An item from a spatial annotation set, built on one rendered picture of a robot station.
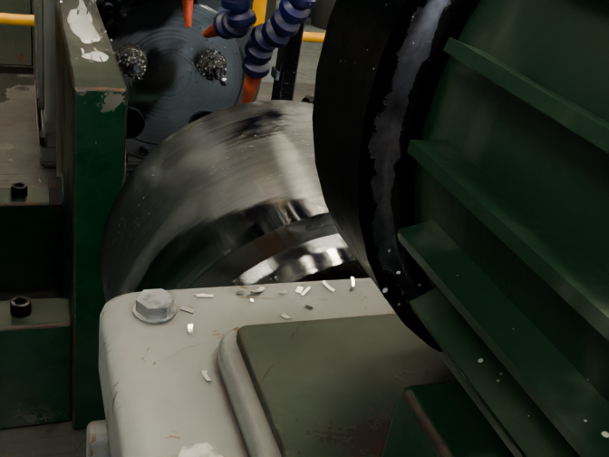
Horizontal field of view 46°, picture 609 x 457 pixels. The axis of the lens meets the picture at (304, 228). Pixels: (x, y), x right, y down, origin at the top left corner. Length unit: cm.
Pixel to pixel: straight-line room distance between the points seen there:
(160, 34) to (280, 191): 56
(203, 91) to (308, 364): 74
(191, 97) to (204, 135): 48
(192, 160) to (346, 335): 23
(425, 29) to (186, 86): 79
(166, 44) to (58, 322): 40
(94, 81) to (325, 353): 37
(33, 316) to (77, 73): 23
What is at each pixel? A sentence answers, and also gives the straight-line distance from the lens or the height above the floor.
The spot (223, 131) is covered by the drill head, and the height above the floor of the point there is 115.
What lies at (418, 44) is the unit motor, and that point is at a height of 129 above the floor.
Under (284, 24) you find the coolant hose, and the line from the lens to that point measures 54.
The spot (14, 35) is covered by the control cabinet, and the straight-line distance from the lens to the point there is 391.
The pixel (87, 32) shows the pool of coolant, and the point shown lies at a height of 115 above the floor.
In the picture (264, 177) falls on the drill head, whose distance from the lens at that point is 42.
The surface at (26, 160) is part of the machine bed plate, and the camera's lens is 127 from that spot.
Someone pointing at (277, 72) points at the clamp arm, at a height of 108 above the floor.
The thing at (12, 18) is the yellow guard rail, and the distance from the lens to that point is 304.
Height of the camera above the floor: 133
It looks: 28 degrees down
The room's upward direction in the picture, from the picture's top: 10 degrees clockwise
